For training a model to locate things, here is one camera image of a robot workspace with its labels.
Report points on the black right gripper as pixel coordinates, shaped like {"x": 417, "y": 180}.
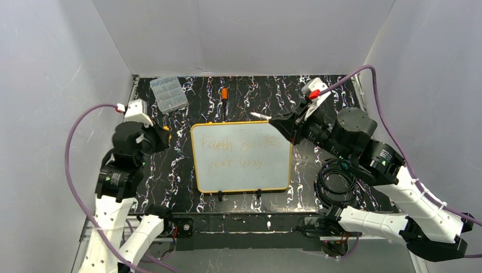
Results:
{"x": 298, "y": 125}

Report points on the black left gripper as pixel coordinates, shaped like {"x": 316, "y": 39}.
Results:
{"x": 156, "y": 135}

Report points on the white orange marker pen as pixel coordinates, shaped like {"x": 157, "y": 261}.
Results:
{"x": 260, "y": 116}

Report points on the yellow framed whiteboard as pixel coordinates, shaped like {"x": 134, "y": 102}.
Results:
{"x": 240, "y": 157}

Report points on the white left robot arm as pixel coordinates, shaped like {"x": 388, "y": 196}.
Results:
{"x": 119, "y": 176}

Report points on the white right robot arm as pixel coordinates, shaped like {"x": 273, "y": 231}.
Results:
{"x": 424, "y": 226}

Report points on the clear plastic organizer box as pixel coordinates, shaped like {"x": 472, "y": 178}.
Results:
{"x": 168, "y": 93}

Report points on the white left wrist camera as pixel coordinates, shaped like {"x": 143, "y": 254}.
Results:
{"x": 136, "y": 111}

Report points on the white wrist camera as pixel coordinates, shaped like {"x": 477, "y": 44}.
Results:
{"x": 136, "y": 111}
{"x": 313, "y": 91}

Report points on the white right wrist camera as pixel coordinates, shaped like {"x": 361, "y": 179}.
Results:
{"x": 313, "y": 91}

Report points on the orange handled screwdriver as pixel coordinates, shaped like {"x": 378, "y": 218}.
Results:
{"x": 224, "y": 98}

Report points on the aluminium frame rail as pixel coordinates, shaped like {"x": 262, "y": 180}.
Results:
{"x": 263, "y": 242}

